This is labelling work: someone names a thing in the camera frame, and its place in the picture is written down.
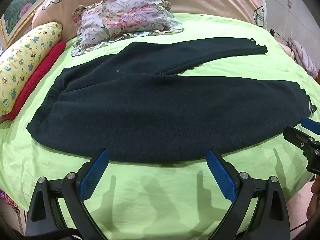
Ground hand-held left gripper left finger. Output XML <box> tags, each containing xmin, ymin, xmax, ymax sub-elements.
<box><xmin>25</xmin><ymin>149</ymin><xmax>110</xmax><ymax>240</ymax></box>

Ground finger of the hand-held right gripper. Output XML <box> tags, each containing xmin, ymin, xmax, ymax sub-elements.
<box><xmin>300</xmin><ymin>116</ymin><xmax>320</xmax><ymax>134</ymax></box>
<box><xmin>283</xmin><ymin>126</ymin><xmax>317</xmax><ymax>157</ymax></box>

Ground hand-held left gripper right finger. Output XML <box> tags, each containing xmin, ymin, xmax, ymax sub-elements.
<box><xmin>206</xmin><ymin>149</ymin><xmax>292</xmax><ymax>240</ymax></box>

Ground black pants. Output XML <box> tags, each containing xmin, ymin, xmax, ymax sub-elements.
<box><xmin>26</xmin><ymin>37</ymin><xmax>317</xmax><ymax>164</ymax></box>

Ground person's right hand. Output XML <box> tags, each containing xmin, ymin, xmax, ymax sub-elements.
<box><xmin>306</xmin><ymin>179</ymin><xmax>320</xmax><ymax>219</ymax></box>

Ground green bed sheet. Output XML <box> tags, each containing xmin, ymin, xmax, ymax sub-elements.
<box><xmin>0</xmin><ymin>12</ymin><xmax>320</xmax><ymax>240</ymax></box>

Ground pink checked cloth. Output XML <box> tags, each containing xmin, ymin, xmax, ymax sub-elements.
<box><xmin>287</xmin><ymin>37</ymin><xmax>319</xmax><ymax>78</ymax></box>

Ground cardboard box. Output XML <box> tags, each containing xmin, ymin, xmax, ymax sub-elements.
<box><xmin>0</xmin><ymin>187</ymin><xmax>27</xmax><ymax>233</ymax></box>

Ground red pillow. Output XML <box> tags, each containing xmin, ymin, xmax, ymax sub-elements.
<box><xmin>0</xmin><ymin>41</ymin><xmax>67</xmax><ymax>122</ymax></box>

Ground yellow printed pillow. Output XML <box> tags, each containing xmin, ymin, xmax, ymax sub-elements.
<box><xmin>0</xmin><ymin>22</ymin><xmax>63</xmax><ymax>117</ymax></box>

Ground pink plaid-print duvet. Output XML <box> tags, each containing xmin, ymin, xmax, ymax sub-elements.
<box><xmin>31</xmin><ymin>0</ymin><xmax>267</xmax><ymax>39</ymax></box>

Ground floral ruffled cloth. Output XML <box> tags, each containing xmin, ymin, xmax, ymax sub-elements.
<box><xmin>71</xmin><ymin>0</ymin><xmax>184</xmax><ymax>57</ymax></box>

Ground gold framed flower picture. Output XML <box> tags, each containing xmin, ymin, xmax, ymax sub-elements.
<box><xmin>0</xmin><ymin>0</ymin><xmax>62</xmax><ymax>49</ymax></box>

